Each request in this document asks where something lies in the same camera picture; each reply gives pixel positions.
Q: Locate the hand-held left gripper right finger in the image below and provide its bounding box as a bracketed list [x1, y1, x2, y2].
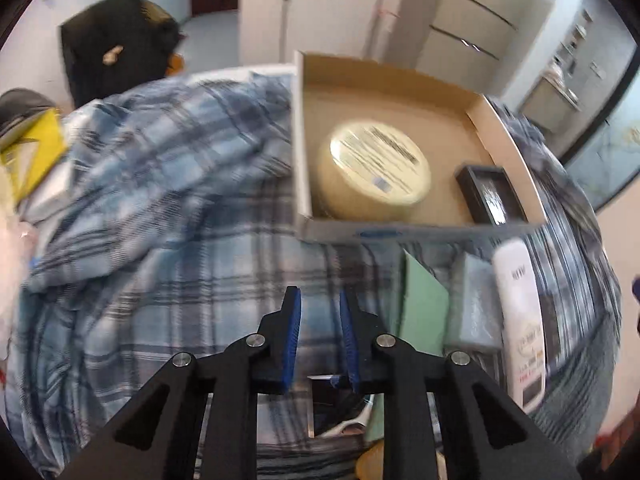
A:
[339, 287, 583, 480]

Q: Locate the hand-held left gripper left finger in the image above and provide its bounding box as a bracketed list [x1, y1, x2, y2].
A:
[57, 285, 303, 480]

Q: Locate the green card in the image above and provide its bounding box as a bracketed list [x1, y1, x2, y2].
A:
[397, 250, 451, 356]

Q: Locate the grey box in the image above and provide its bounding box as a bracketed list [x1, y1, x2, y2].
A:
[442, 252, 506, 353]

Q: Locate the white remote control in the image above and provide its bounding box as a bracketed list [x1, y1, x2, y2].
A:
[492, 240, 548, 413]

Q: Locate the shallow cardboard box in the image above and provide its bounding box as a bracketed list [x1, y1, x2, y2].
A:
[292, 50, 548, 246]

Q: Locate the dark photo card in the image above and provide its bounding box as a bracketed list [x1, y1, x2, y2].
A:
[307, 375, 376, 438]

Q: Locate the orange round object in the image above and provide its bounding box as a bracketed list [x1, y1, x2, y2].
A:
[355, 440, 388, 480]

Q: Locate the round cream tin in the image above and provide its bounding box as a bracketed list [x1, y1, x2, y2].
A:
[314, 119, 432, 222]

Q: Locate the blue plaid blanket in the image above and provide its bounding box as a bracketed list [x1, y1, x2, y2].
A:
[10, 72, 621, 480]

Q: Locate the small black box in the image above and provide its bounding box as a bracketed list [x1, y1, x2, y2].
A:
[455, 164, 528, 226]

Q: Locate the yellow bag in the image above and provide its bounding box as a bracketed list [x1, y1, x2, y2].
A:
[0, 110, 68, 201]

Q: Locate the cream counter cabinet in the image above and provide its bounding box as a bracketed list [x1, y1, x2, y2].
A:
[520, 5, 601, 126]

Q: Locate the dark-framed glass door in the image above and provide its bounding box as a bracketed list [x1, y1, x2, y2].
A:
[560, 60, 640, 211]

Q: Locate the white wardrobe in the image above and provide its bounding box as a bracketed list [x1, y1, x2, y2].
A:
[415, 0, 546, 91]

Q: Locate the dark grey cloth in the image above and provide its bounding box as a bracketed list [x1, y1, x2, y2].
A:
[0, 87, 56, 136]

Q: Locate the black bag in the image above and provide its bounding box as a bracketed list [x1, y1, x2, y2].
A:
[60, 0, 186, 108]

